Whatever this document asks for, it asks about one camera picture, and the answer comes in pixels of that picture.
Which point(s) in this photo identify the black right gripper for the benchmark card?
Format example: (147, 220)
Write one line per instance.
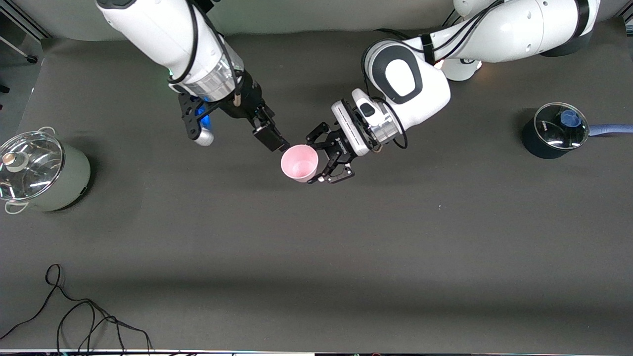
(250, 101)

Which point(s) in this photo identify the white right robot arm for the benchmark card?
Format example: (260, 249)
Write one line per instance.
(148, 29)

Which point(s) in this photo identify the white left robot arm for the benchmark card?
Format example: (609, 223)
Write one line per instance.
(420, 104)

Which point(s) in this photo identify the pale green cooking pot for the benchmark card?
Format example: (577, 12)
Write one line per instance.
(74, 178)

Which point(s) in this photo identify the aluminium frame rail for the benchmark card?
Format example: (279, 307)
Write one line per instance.
(22, 20)

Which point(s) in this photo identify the metal stand leg black foot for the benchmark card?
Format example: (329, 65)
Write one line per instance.
(32, 59)

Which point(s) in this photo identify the glass lid with blue knob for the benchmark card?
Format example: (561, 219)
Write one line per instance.
(561, 126)

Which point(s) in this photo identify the glass pot lid metal rim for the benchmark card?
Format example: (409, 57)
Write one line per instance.
(34, 168)

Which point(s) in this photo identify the dark grey table mat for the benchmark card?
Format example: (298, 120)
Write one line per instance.
(316, 247)

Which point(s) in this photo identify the pink plastic cup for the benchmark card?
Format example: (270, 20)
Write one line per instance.
(299, 163)

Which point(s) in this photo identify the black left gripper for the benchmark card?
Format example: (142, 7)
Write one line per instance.
(339, 145)

